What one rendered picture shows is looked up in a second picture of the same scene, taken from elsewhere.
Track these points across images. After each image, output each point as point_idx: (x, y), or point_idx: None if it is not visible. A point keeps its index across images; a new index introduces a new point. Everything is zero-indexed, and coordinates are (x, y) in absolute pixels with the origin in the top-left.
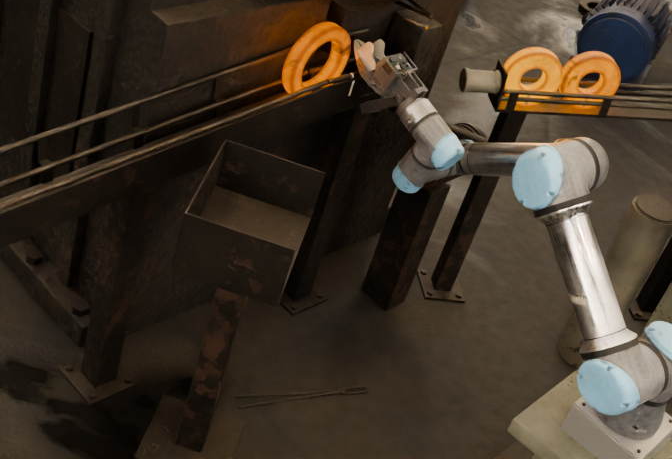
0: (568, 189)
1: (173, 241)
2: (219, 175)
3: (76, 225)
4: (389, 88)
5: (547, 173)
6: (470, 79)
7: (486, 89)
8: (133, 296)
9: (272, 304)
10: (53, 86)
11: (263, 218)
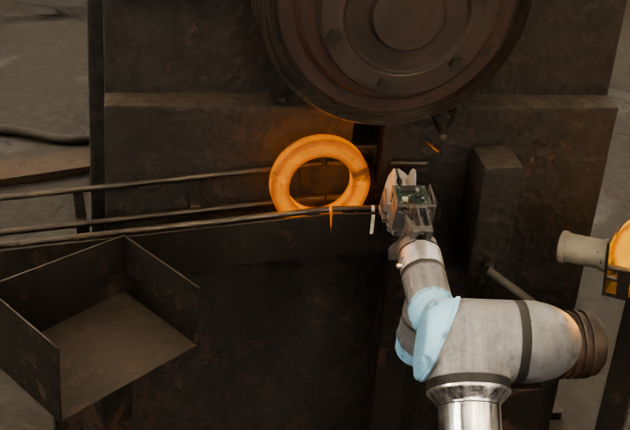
0: (455, 358)
1: (179, 376)
2: (125, 278)
3: None
4: (398, 226)
5: (426, 329)
6: (562, 244)
7: (587, 261)
8: None
9: (56, 418)
10: None
11: (141, 333)
